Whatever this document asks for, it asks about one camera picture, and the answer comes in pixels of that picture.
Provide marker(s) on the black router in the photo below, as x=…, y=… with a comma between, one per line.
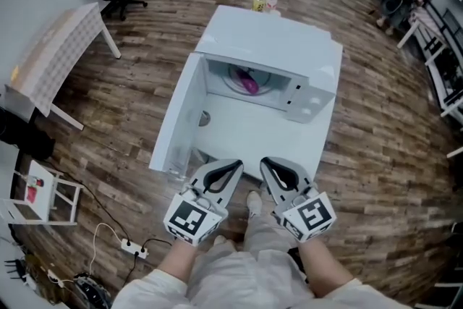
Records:
x=16, y=269

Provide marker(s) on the black shelf rack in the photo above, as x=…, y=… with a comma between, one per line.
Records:
x=448, y=61

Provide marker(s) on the white microwave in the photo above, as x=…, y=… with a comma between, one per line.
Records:
x=267, y=36

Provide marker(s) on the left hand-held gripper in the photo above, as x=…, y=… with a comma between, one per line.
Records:
x=190, y=220

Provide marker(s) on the white side stand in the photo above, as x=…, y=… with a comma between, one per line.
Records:
x=41, y=195

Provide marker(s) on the person's white top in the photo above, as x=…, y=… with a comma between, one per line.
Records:
x=144, y=295

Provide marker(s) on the grey round metal part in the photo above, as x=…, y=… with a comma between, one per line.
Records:
x=205, y=118

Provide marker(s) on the yellow drink bottle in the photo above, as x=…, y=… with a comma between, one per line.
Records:
x=259, y=3

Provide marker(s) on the person's right forearm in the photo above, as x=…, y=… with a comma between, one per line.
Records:
x=323, y=267

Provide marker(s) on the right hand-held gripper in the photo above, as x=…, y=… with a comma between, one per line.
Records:
x=311, y=217

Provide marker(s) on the purple eggplant with green tip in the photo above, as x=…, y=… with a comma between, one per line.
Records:
x=247, y=83

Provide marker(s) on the person's white shoe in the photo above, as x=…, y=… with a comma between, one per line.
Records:
x=254, y=202
x=219, y=240

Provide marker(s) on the person's left forearm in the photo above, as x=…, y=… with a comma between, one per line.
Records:
x=177, y=260

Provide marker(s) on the table with checked cloth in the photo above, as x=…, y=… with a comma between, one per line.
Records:
x=61, y=50

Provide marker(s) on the person's white trousers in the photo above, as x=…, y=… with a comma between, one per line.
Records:
x=246, y=271

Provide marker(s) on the black round machine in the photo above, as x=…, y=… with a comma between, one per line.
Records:
x=90, y=291

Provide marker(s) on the black bag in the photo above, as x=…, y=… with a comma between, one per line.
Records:
x=25, y=135

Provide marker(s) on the white power strip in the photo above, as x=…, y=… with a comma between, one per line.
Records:
x=134, y=248

